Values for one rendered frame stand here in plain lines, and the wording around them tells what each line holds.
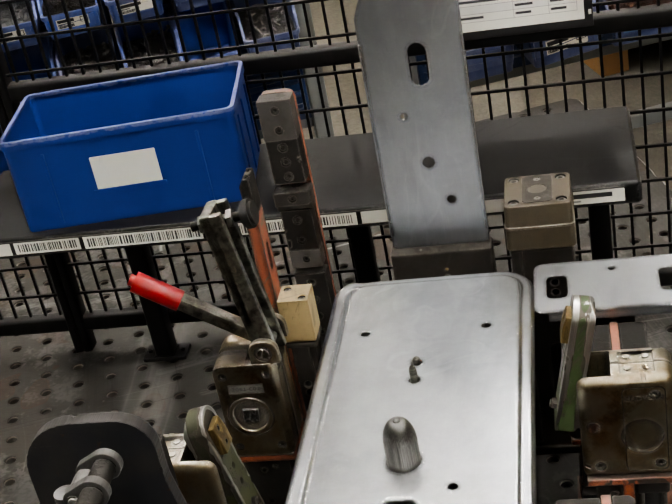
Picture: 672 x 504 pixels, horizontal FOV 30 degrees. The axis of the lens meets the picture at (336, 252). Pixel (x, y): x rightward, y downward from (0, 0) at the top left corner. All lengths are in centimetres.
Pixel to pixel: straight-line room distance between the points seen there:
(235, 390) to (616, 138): 62
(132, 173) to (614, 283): 62
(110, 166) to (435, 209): 43
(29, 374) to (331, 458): 92
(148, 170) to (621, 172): 59
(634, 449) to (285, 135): 55
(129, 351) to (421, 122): 77
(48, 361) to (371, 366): 85
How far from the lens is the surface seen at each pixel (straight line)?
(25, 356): 208
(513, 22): 167
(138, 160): 161
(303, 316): 132
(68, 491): 95
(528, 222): 144
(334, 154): 169
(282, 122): 146
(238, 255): 120
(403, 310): 138
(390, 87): 141
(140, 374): 194
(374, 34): 138
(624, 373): 117
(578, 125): 167
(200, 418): 110
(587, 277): 140
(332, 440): 121
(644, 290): 137
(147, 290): 125
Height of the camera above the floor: 174
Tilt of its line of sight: 29 degrees down
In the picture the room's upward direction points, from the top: 11 degrees counter-clockwise
